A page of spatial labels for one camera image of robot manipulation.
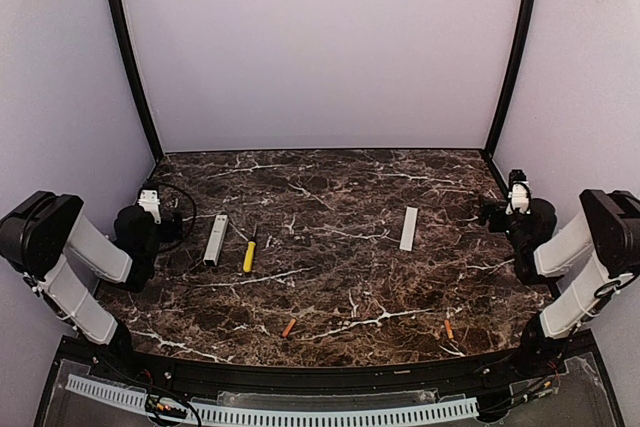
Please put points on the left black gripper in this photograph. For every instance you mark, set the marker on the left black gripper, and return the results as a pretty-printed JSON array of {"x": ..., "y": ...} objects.
[{"x": 171, "y": 223}]

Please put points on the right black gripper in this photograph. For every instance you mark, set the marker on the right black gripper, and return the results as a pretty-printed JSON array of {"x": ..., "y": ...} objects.
[{"x": 496, "y": 212}]

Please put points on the white remote control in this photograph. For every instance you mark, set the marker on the white remote control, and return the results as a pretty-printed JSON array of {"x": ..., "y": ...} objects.
[{"x": 215, "y": 241}]

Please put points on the yellow handled screwdriver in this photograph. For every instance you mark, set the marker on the yellow handled screwdriver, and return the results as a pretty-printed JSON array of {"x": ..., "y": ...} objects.
[{"x": 250, "y": 252}]

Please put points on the white battery cover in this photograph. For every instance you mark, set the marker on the white battery cover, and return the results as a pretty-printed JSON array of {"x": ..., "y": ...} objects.
[{"x": 408, "y": 229}]

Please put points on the orange battery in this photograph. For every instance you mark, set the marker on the orange battery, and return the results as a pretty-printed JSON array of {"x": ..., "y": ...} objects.
[
  {"x": 448, "y": 329},
  {"x": 288, "y": 329}
]

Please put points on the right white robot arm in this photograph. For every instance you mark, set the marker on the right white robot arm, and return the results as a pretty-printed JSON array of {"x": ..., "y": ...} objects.
[{"x": 600, "y": 245}]

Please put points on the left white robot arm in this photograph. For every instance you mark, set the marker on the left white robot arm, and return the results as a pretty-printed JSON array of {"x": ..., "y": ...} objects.
[{"x": 44, "y": 236}]

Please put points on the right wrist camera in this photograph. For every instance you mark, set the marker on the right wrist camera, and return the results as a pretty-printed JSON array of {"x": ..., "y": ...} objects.
[{"x": 519, "y": 195}]

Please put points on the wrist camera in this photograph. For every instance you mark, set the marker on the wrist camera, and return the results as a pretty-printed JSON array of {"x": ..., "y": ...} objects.
[
  {"x": 150, "y": 201},
  {"x": 519, "y": 195}
]

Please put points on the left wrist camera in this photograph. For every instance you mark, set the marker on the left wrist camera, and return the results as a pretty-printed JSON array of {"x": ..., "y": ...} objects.
[{"x": 150, "y": 201}]

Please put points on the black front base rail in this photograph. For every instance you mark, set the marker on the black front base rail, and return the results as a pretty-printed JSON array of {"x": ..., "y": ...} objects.
[{"x": 483, "y": 374}]

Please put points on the white slotted cable duct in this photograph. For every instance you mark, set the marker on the white slotted cable duct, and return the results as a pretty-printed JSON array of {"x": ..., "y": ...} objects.
[{"x": 418, "y": 408}]

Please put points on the right black frame post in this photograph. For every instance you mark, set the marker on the right black frame post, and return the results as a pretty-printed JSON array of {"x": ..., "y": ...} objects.
[{"x": 511, "y": 74}]

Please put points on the black frame post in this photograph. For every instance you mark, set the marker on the black frame post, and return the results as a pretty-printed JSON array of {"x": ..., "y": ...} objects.
[
  {"x": 128, "y": 58},
  {"x": 511, "y": 74}
]

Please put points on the left black frame post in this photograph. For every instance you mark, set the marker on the left black frame post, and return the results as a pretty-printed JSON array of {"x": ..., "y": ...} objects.
[{"x": 128, "y": 58}]

